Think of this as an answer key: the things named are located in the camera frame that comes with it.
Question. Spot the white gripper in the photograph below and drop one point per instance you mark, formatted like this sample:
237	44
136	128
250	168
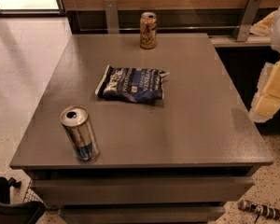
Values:
267	98

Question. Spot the silver blue redbull can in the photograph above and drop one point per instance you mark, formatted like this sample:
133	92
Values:
76	122

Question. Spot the orange drink can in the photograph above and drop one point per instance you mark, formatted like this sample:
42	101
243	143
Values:
148	30

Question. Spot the blue chip bag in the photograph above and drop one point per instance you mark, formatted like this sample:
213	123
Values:
131	85

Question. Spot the grey drawer cabinet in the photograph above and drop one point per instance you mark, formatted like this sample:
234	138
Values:
200	128

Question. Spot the striped black white tool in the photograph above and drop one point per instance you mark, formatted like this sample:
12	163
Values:
259	209

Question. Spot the upper grey drawer front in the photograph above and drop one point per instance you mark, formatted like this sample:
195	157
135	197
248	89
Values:
142	190

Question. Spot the grey drawer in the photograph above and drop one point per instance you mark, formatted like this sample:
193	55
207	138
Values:
143	215
142	190

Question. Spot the lower grey drawer front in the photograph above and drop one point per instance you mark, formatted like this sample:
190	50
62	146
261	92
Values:
143	215

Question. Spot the black chair part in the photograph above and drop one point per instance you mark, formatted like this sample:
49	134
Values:
17	213

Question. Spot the right metal wall bracket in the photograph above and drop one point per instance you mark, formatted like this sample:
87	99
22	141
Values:
242	32

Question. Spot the metal wall bracket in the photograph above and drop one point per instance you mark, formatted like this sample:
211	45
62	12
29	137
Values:
112	16
242	32

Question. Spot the left metal wall bracket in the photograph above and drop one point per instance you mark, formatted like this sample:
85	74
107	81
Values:
112	16

